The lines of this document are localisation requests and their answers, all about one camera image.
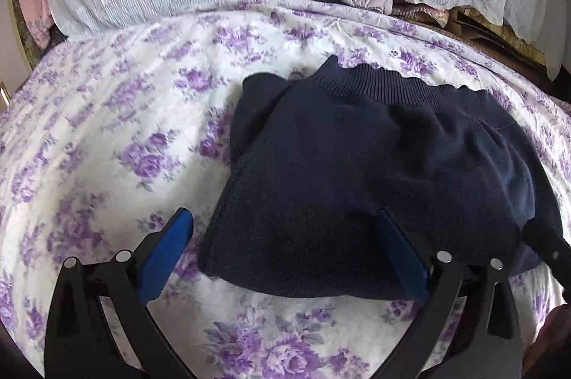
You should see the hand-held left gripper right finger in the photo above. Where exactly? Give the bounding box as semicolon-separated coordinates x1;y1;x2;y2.
374;209;525;379

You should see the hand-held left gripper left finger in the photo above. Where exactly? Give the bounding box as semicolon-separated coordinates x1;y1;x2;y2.
44;207;195;379

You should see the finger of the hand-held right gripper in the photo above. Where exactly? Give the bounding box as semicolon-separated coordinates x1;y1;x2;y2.
523;222;571;269

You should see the navy blue cardigan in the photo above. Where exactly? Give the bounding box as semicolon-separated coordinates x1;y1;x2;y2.
197;55;566;300

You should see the purple floral bedsheet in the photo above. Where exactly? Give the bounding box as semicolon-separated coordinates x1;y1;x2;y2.
0;0;571;379

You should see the pink folded cloth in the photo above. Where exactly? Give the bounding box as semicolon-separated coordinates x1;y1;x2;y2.
350;0;451;27

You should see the golden wooden frame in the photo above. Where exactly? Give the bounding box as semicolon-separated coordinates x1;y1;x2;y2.
0;0;43;107

